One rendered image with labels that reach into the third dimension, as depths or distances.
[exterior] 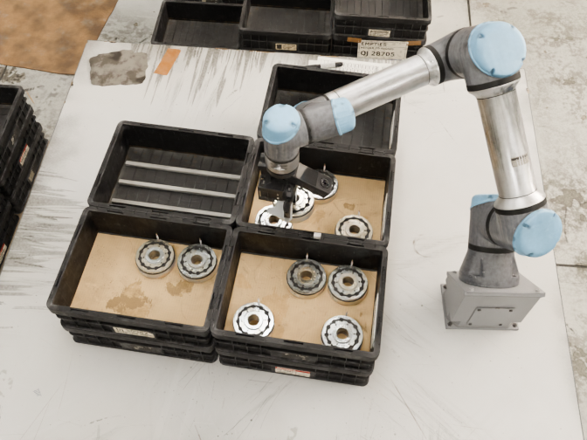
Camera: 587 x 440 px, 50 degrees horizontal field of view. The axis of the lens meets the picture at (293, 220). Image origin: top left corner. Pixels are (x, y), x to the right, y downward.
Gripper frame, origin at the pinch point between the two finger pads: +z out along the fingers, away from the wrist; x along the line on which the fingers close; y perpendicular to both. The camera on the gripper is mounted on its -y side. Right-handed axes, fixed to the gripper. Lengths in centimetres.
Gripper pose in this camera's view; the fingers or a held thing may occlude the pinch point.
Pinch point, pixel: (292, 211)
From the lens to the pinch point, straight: 154.1
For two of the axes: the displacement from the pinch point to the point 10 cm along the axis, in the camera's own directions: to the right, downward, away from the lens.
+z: 0.0, 5.1, 8.6
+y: -9.8, -1.8, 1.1
